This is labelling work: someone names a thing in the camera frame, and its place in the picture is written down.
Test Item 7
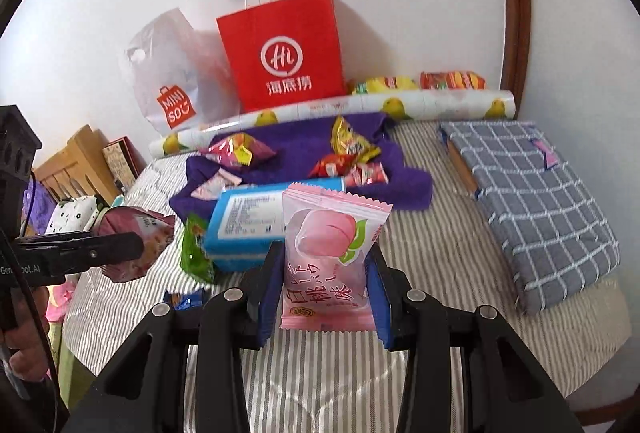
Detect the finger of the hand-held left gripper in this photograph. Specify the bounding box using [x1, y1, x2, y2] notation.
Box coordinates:
[14, 232, 146, 288]

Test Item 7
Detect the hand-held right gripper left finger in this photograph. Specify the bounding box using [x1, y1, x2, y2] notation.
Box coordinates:
[62, 240, 286, 433]

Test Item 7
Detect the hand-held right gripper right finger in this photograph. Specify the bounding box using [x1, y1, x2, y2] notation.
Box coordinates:
[364, 243, 586, 433]

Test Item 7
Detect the maroon snack packet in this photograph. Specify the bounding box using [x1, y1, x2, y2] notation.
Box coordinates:
[94, 206, 177, 284]

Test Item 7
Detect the pink peach snack packet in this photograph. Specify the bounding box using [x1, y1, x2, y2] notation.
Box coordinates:
[280, 182, 394, 333]

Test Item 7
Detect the magenta and yellow snack packet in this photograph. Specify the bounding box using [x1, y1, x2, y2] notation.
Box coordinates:
[199, 132, 277, 170]

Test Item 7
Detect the person's left hand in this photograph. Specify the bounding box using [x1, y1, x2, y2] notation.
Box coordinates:
[0, 285, 53, 366]

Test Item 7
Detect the purple cloth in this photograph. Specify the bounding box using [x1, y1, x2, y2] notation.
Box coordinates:
[22, 175, 57, 236]

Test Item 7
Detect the white dotted cloth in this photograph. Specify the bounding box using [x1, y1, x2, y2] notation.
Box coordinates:
[44, 195, 103, 236]

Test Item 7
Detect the pink cloth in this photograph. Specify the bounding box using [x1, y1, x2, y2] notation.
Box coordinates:
[44, 283, 77, 323]

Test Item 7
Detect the wooden headboard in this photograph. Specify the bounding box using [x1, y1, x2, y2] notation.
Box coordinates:
[32, 124, 123, 208]

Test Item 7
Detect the small blue snack packet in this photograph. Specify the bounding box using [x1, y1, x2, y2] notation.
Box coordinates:
[165, 289, 212, 312]

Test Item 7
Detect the blue and white box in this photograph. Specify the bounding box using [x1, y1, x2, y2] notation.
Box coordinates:
[202, 177, 347, 273]

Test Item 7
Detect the green snack packet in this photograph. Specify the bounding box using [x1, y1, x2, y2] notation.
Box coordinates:
[180, 213, 217, 285]

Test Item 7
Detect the brown framed box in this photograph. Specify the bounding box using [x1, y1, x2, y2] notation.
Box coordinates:
[102, 137, 147, 194]

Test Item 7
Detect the small pink snack packet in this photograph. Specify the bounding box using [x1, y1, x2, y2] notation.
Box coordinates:
[214, 168, 242, 188]
[192, 179, 227, 202]

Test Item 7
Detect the small red snack packet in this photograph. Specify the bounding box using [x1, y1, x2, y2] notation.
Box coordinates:
[344, 163, 390, 187]
[309, 153, 353, 178]

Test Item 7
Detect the purple towel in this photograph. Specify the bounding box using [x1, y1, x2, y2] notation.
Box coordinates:
[169, 111, 435, 214]

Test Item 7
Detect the grey checked pillow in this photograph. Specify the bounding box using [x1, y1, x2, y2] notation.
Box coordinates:
[439, 120, 622, 316]

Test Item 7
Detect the white plastic bag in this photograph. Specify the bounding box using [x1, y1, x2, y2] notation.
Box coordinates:
[119, 8, 241, 136]

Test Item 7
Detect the fruit-print tablecloth roll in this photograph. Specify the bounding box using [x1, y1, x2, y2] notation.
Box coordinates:
[148, 88, 516, 158]

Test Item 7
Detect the yellow chips bag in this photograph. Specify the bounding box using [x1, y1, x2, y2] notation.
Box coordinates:
[350, 75, 420, 96]

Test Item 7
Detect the red chips bag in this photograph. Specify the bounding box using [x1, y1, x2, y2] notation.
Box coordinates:
[419, 70, 487, 92]

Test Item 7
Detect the red paper bag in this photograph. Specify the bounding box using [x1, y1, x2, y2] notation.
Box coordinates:
[216, 0, 349, 112]

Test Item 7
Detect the wooden door frame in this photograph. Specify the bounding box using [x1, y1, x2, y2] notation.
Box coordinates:
[492, 0, 532, 124]

